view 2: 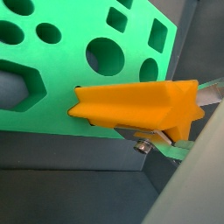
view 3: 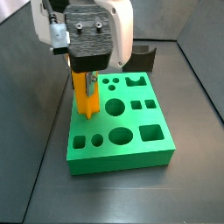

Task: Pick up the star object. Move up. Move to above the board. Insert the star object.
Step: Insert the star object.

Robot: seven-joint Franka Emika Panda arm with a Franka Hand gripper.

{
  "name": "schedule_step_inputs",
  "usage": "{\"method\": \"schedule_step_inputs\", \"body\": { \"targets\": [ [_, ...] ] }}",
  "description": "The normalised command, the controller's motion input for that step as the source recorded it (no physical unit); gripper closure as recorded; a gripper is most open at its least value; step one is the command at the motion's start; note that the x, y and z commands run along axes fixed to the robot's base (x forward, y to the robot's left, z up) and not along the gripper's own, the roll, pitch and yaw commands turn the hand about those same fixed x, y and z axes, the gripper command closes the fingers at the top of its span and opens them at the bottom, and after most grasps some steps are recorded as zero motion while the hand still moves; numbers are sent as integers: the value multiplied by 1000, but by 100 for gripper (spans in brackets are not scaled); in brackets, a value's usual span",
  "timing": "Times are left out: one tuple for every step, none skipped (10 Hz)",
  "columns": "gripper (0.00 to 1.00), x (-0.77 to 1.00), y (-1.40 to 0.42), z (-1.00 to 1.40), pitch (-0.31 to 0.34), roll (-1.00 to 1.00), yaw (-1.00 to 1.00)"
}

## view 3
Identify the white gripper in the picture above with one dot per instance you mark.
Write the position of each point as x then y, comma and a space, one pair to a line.
50, 26

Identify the green shape-sorting board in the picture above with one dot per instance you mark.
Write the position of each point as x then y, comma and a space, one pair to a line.
128, 132

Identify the orange star-shaped prism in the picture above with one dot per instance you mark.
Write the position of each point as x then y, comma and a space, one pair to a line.
85, 105

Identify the black curved holder stand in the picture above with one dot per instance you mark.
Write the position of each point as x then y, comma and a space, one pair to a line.
141, 60

